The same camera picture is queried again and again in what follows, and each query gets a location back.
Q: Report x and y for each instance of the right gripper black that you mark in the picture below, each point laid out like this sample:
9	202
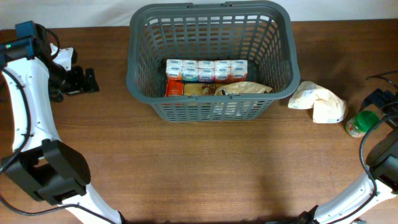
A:
380	98

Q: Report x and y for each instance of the tissue packets multipack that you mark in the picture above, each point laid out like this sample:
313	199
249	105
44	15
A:
207	71

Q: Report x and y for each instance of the green lid glass jar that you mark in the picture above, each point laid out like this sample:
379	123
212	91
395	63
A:
360	124

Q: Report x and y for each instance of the grey plastic shopping basket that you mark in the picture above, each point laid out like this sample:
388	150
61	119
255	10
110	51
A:
257	31

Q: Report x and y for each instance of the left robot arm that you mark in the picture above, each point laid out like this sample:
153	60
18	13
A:
38	72

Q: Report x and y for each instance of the red orange pasta packet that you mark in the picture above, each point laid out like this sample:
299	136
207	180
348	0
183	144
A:
177	88

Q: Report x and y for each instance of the cream paper bag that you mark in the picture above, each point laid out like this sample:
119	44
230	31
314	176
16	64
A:
327	107

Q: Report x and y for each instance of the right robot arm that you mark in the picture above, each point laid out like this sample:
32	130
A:
379	180

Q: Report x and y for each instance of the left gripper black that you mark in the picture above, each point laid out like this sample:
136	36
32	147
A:
81	84

